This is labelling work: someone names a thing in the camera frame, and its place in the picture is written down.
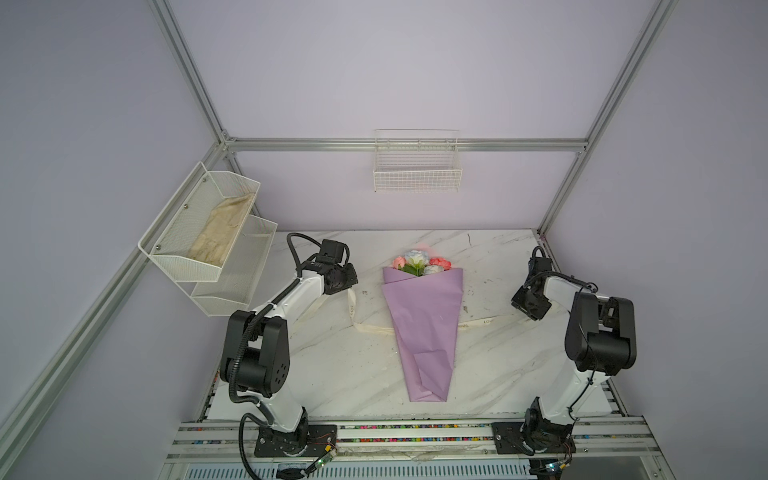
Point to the aluminium front rail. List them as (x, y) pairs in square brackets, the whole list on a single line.
[(612, 435)]

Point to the light pink fake rose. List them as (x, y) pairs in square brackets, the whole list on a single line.
[(399, 262)]

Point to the white mesh upper shelf basket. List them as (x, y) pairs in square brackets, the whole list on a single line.
[(191, 240)]

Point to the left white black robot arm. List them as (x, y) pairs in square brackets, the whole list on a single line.
[(255, 360)]

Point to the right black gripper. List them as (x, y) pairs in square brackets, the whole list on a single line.
[(518, 302)]

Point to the white blue fake rose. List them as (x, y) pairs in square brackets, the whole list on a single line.
[(415, 262)]

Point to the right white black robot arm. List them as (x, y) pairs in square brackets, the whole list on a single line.
[(599, 341)]

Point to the beige cloth in basket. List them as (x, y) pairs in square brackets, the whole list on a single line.
[(213, 244)]

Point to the red pink fake rose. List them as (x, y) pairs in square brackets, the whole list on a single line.
[(440, 262)]

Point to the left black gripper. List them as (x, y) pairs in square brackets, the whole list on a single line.
[(351, 278)]

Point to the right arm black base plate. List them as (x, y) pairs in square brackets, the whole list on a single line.
[(543, 438)]

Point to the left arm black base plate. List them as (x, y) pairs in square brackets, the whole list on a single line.
[(310, 440)]

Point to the pink purple wrapping paper sheet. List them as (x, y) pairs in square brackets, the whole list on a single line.
[(425, 312)]

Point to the white mesh shelf basket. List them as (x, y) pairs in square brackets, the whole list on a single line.
[(191, 240), (236, 286)]

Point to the white mesh lower shelf basket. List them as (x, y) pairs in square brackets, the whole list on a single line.
[(236, 286)]

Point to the white wire wall basket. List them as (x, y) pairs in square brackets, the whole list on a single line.
[(416, 161)]

